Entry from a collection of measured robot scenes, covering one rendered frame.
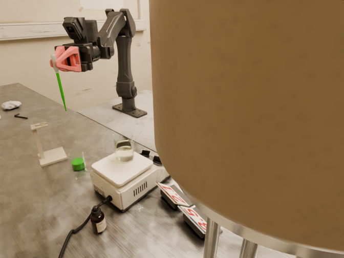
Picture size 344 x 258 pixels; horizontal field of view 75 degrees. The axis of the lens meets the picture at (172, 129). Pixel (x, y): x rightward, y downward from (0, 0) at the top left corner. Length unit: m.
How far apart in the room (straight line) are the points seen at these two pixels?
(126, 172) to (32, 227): 0.24
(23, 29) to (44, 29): 0.13
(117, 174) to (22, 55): 1.50
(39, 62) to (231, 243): 1.77
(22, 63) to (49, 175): 1.27
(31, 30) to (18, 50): 0.16
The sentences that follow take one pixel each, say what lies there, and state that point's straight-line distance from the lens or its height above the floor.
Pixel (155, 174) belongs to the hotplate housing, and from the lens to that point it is 0.62.
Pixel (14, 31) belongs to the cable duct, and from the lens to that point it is 1.88.
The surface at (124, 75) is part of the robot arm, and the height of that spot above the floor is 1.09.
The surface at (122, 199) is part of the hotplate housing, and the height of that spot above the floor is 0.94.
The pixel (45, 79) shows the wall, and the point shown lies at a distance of 2.01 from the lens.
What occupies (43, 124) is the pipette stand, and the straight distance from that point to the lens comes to 0.81.
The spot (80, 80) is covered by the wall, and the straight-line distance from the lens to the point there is 2.13.
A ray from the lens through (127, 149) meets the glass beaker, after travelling 0.59.
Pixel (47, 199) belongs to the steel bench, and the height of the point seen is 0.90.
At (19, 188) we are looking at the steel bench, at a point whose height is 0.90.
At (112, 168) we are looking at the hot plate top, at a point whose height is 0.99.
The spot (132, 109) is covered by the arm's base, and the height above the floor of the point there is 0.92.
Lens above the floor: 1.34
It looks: 27 degrees down
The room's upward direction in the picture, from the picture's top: straight up
